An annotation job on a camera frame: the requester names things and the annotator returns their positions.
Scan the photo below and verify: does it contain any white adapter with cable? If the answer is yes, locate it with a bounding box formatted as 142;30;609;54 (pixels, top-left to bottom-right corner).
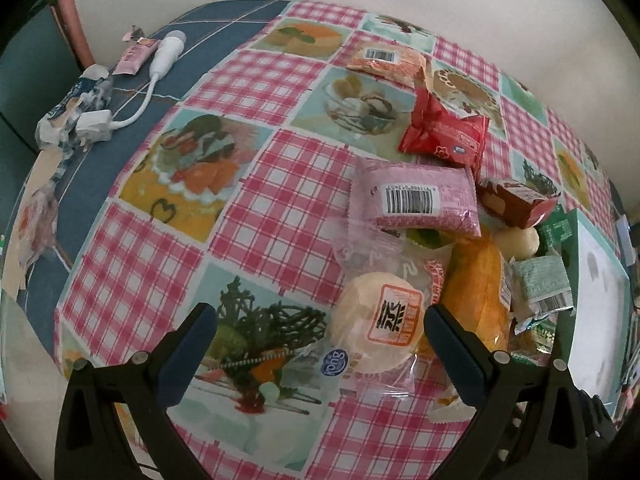
74;30;188;143

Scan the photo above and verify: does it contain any white steamed cake packet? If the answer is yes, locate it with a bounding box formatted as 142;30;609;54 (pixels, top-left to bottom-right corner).
318;218;452;398

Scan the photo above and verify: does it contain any orange bread packet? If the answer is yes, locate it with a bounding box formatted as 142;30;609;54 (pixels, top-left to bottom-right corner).
440;238;511;351

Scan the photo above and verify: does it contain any patchwork food print tablecloth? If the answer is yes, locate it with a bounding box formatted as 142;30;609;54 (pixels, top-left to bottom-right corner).
53;0;626;480

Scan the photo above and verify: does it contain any pale green barcode packet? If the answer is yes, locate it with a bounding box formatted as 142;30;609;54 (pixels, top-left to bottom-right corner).
511;255;574;335

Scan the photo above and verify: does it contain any dark teal cabinet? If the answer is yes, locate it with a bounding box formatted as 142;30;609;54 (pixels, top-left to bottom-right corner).
0;6;80;228

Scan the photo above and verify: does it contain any pink barcode snack packet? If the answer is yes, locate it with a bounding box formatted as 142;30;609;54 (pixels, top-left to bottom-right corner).
348;157;480;237

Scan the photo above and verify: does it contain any blue grid tablecloth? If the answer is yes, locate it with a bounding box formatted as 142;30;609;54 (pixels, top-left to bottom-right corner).
8;0;292;361

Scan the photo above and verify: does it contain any pink tube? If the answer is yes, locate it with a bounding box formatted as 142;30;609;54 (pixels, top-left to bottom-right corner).
113;38;160;76

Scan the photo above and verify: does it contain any red snack packet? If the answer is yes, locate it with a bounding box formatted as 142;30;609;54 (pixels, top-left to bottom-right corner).
398;87;489;174

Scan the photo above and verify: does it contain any crumpled blue white wrapper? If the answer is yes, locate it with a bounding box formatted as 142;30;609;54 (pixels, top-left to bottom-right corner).
35;64;113;150

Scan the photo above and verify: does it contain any dark green snack box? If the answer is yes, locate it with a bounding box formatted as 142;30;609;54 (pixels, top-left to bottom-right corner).
536;205;574;256

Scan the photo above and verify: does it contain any beige barcode snack packet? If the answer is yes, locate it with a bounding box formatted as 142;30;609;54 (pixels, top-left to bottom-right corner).
346;42;433;91

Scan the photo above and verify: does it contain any dark red snack box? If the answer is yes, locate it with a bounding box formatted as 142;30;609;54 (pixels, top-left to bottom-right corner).
477;179;559;229

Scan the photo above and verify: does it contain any white tray with teal rim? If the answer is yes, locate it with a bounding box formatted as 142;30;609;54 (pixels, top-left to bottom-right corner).
566;209;631;413

